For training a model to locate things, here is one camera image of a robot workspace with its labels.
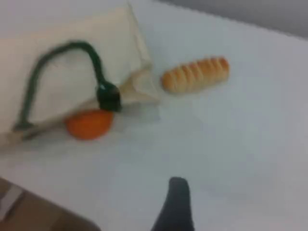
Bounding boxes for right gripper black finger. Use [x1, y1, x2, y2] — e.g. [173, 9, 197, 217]
[150, 177, 196, 231]

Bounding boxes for beige cloth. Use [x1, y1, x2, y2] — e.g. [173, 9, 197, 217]
[0, 0, 161, 154]

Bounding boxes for orange persimmon-shaped pastry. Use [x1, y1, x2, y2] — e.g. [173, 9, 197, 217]
[64, 109, 114, 140]

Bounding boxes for ridged golden bread roll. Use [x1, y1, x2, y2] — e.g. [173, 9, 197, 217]
[161, 55, 230, 93]

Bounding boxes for brown cardboard box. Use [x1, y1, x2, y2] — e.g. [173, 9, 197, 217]
[0, 178, 102, 231]

